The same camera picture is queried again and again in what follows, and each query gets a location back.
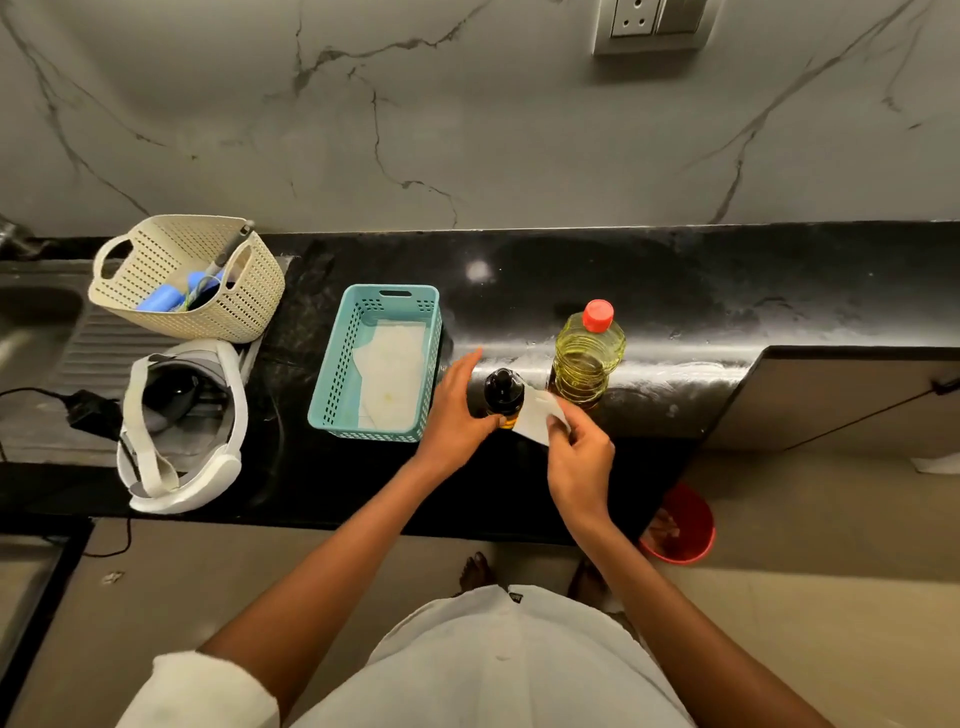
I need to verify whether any person's right hand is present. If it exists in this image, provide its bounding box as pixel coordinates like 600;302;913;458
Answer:
546;403;618;528

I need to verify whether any person's left hand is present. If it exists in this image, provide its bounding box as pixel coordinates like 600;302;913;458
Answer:
414;348;502;481

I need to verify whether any white paper tissue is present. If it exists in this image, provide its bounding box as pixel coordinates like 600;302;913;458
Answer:
512;385;573;448

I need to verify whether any small dark glass bottle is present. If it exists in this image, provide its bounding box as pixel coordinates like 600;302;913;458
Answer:
483;368;526;431

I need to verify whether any person's left forearm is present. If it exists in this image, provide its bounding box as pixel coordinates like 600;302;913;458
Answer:
196;453;451;714

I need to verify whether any person's right forearm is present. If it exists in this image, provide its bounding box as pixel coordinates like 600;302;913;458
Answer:
561;513;835;728

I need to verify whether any yellow oil bottle red cap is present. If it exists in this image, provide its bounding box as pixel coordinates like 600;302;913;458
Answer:
546;299;627;411

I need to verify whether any white paper towel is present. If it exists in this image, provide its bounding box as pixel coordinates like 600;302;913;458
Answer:
357;320;429;435

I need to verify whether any person's left foot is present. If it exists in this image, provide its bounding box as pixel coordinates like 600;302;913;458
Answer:
458;552;498;595

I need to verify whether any red bucket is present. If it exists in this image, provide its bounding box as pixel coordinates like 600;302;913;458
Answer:
638;481;717;566

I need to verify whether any teal plastic basket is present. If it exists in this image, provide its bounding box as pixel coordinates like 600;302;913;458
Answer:
306;284;444;444

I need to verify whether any person's white clothing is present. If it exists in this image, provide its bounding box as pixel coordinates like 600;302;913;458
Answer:
115;584;696;728

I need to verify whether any white headset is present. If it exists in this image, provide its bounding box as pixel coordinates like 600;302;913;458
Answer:
115;338;250;516

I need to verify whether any cream perforated plastic basket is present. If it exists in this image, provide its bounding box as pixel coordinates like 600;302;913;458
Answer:
87;214;287;345

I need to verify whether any blue plastic item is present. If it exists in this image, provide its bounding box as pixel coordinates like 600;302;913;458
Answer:
135;270;220;314

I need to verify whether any black power adapter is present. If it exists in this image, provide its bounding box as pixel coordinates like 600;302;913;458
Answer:
66;389;123;441

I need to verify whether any steel sink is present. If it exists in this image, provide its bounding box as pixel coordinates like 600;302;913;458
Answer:
0;257;295;468

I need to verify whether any black framed panel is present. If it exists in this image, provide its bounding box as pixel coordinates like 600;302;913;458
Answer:
0;516;96;700

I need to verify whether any steel tap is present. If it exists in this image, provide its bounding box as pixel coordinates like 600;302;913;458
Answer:
0;213;40;261

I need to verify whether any grey handled brush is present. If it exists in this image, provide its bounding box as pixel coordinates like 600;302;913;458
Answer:
182;220;257;310

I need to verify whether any wall socket plate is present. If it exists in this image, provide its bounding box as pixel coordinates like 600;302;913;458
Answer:
591;0;723;56

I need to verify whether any black cable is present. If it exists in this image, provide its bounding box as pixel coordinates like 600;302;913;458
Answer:
0;386;135;560

